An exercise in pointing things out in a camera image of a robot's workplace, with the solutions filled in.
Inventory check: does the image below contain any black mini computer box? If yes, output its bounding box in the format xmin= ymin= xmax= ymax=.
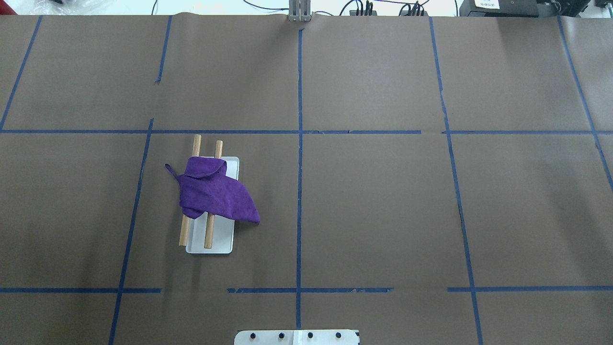
xmin=458 ymin=0 xmax=539 ymax=18

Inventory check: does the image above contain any clear plastic wrap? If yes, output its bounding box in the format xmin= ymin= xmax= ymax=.
xmin=29 ymin=0 xmax=116 ymax=15

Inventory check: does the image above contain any purple towel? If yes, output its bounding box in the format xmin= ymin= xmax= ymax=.
xmin=166 ymin=157 xmax=261 ymax=224

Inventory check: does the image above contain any brown paper table cover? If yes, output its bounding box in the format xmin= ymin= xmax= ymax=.
xmin=1 ymin=13 xmax=612 ymax=345

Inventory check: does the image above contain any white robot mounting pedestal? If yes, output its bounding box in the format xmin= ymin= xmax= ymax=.
xmin=234 ymin=329 xmax=361 ymax=345

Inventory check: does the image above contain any aluminium frame post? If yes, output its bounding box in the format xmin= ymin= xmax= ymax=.
xmin=288 ymin=0 xmax=312 ymax=23

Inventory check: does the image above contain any white wooden towel rack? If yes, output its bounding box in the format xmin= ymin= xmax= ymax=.
xmin=179 ymin=135 xmax=239 ymax=255

